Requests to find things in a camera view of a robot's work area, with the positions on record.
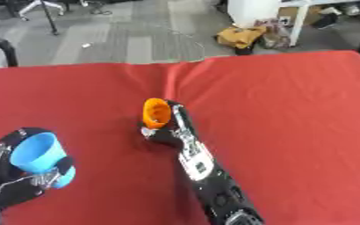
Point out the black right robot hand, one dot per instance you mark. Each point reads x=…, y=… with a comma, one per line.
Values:
x=168, y=132

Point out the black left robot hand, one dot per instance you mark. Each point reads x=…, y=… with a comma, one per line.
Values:
x=11, y=187

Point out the orange plastic cup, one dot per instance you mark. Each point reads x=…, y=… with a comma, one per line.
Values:
x=155, y=113

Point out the blue plastic cup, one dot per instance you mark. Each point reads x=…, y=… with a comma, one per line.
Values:
x=38, y=155

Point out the yellow bag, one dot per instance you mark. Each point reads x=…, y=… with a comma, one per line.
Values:
x=239, y=36

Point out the clear plastic bag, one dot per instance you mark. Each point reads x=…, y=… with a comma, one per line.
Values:
x=275, y=35

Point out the black tripod leg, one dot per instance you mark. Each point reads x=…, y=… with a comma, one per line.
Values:
x=49, y=17

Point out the cardboard box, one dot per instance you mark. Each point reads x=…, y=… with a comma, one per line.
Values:
x=290, y=14

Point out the white office chair base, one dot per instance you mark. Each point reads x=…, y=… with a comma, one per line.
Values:
x=40, y=8

